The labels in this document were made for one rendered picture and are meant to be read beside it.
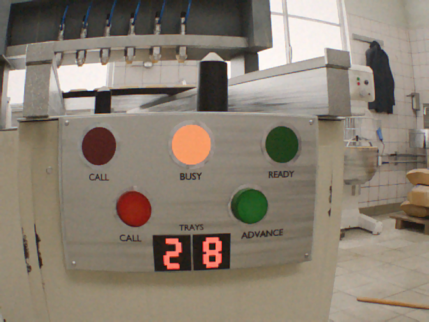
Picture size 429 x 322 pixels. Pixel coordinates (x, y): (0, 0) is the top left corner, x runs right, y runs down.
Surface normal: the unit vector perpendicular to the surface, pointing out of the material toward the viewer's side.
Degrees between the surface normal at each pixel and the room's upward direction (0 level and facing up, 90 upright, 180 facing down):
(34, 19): 90
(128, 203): 90
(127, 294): 90
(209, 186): 90
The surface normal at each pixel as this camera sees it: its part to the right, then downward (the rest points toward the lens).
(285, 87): -0.96, 0.01
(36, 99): 0.26, 0.05
